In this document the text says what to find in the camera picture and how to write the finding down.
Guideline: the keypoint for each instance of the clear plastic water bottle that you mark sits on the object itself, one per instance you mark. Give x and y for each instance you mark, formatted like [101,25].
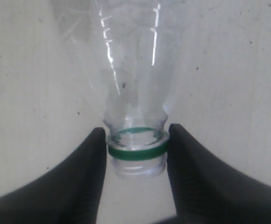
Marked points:
[125,54]

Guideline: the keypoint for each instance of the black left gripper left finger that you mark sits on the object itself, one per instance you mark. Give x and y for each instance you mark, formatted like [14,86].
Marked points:
[70,193]

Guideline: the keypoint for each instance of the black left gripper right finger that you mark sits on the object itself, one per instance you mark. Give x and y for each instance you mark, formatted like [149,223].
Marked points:
[206,190]

